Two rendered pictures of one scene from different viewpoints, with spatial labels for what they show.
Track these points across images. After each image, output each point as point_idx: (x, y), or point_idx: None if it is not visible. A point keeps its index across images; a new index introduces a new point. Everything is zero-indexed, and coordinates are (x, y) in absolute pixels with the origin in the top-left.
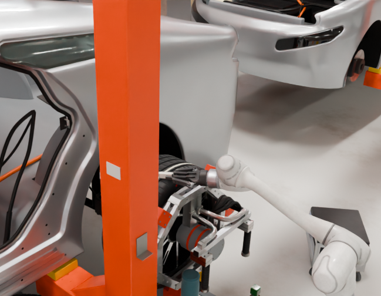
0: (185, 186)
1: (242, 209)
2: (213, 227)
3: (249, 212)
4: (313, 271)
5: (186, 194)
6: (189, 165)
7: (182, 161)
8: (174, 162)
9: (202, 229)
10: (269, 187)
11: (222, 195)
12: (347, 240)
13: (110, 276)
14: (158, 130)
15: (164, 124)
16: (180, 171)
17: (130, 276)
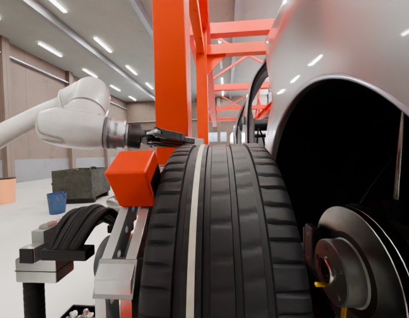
0: (158, 147)
1: (50, 223)
2: (111, 199)
3: (28, 244)
4: None
5: (159, 165)
6: (186, 149)
7: (212, 151)
8: (215, 145)
9: None
10: (26, 110)
11: (105, 207)
12: None
13: None
14: (154, 62)
15: (362, 85)
16: (178, 137)
17: None
